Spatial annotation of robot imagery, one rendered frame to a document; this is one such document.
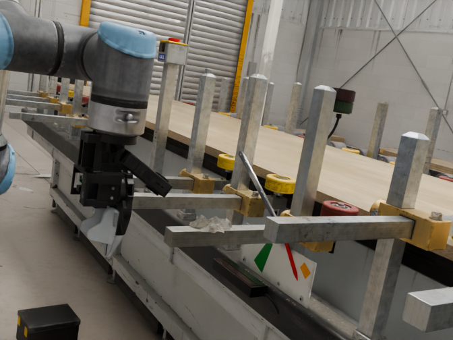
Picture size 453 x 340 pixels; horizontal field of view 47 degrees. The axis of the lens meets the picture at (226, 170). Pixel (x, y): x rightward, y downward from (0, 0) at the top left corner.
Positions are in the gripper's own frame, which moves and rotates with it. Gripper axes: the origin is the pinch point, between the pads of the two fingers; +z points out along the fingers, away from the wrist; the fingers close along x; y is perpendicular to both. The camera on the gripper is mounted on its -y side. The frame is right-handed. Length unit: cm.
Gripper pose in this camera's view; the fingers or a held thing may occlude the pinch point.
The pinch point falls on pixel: (112, 248)
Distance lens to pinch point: 92.3
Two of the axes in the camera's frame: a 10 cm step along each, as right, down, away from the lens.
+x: 5.3, 2.4, -8.1
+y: -8.3, -0.4, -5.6
